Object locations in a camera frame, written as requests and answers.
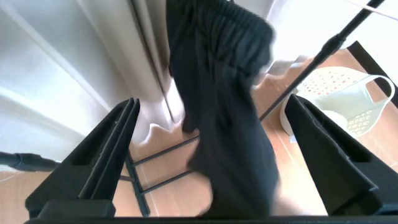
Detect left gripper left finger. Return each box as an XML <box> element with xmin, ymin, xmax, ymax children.
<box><xmin>24</xmin><ymin>98</ymin><xmax>141</xmax><ymax>218</ymax></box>

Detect black clothes rack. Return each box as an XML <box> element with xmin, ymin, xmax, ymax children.
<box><xmin>0</xmin><ymin>0</ymin><xmax>387</xmax><ymax>218</ymax></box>

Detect black shorts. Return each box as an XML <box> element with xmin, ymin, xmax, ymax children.
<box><xmin>165</xmin><ymin>0</ymin><xmax>280</xmax><ymax>218</ymax></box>

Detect white laundry basket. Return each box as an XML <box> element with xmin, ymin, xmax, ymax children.
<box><xmin>279</xmin><ymin>66</ymin><xmax>396</xmax><ymax>144</ymax></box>

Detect white curtain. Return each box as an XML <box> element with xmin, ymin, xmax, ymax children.
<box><xmin>0</xmin><ymin>0</ymin><xmax>398</xmax><ymax>170</ymax></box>

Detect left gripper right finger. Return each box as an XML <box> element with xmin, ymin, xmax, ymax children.
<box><xmin>284</xmin><ymin>93</ymin><xmax>398</xmax><ymax>217</ymax></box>

